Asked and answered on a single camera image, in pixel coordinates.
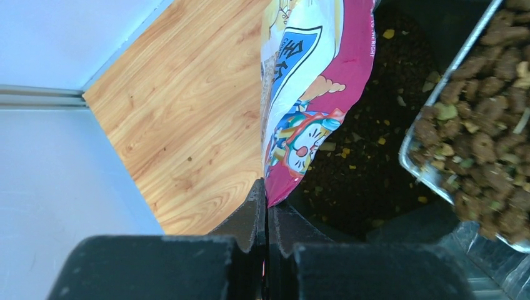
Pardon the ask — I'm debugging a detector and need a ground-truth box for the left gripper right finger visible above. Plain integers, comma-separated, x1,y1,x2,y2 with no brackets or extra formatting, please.
267,204,474,299

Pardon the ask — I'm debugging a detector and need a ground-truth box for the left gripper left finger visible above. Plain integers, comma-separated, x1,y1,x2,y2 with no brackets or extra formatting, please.
48,179,265,299

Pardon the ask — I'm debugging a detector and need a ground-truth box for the cat food bag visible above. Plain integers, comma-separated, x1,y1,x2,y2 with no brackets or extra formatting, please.
259,0,494,241

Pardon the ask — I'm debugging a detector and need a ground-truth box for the aluminium frame rail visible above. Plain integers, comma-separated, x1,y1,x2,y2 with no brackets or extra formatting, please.
1,84,88,109

